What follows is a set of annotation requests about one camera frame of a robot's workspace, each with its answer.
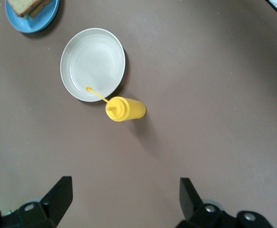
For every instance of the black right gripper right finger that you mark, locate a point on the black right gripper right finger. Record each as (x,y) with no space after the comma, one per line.
(190,202)

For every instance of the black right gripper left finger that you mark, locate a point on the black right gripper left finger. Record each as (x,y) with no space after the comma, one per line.
(53,204)

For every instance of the white round plate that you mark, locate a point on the white round plate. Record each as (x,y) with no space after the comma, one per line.
(93,64)

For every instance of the yellow squeeze bottle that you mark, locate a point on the yellow squeeze bottle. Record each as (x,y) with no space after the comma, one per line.
(126,109)

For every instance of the blue round plate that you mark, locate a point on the blue round plate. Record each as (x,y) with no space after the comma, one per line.
(36,23)

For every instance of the brown bread slice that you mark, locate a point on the brown bread slice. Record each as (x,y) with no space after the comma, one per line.
(40,9)
(22,6)

